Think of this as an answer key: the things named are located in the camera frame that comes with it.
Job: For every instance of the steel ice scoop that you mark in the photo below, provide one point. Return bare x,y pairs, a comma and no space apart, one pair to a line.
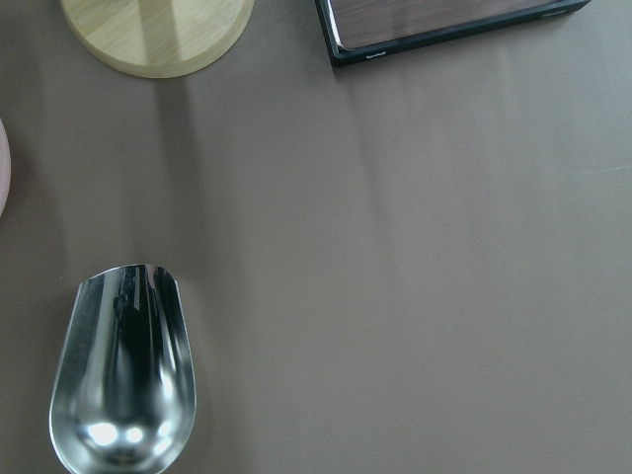
124,396

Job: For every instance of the round wooden stand base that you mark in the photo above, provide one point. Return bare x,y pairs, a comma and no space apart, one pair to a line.
158,39

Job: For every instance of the pink bowl with ice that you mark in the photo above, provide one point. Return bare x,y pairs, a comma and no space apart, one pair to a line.
5,167

